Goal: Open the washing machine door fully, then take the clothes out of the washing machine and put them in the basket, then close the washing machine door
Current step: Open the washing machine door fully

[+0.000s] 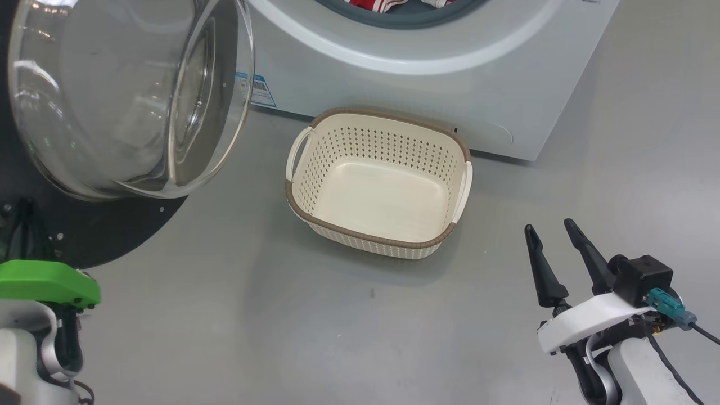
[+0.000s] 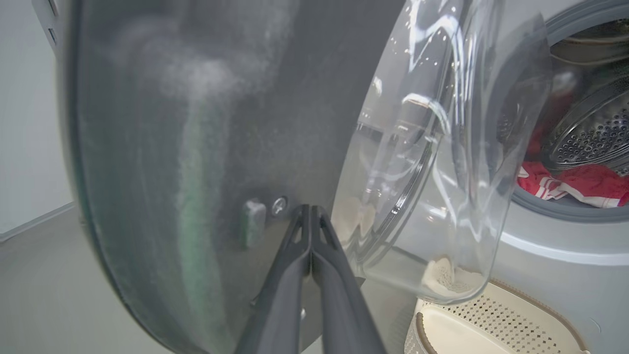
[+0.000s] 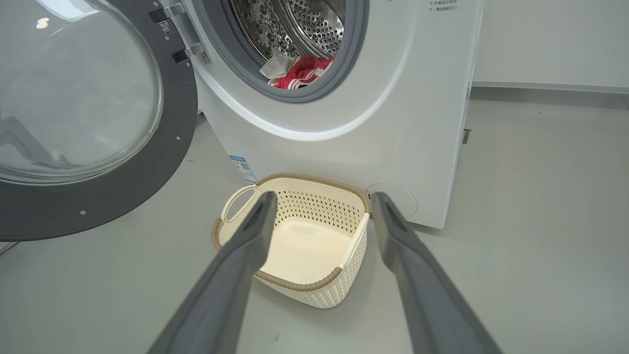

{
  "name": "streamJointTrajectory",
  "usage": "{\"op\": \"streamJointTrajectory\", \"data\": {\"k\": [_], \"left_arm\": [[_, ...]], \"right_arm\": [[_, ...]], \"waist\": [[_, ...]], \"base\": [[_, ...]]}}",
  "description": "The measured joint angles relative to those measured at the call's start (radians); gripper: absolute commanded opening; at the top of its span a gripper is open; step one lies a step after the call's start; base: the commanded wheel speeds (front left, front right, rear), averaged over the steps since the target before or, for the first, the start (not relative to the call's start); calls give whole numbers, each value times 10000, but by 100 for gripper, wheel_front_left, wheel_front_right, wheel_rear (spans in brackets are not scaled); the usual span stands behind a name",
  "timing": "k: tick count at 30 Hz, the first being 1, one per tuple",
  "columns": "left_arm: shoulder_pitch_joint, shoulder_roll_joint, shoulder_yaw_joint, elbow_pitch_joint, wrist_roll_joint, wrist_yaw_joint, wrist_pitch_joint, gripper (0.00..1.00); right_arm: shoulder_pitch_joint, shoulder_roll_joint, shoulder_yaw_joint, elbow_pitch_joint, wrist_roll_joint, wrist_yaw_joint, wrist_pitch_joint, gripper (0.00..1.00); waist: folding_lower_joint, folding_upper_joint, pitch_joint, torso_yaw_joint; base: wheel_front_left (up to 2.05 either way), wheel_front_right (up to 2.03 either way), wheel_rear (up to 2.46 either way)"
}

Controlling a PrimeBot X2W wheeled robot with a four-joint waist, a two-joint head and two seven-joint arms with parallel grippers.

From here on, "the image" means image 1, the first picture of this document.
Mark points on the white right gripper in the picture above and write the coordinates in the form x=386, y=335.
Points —
x=585, y=320

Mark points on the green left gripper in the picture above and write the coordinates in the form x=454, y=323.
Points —
x=45, y=281

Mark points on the round glass washing machine door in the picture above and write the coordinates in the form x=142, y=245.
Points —
x=112, y=84

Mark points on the cream perforated laundry basket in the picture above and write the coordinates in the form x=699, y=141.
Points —
x=382, y=197

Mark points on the white washing machine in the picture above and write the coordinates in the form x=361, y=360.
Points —
x=394, y=90

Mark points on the blue energy label sticker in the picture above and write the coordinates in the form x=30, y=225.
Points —
x=261, y=90

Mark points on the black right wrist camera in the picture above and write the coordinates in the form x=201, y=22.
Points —
x=644, y=278

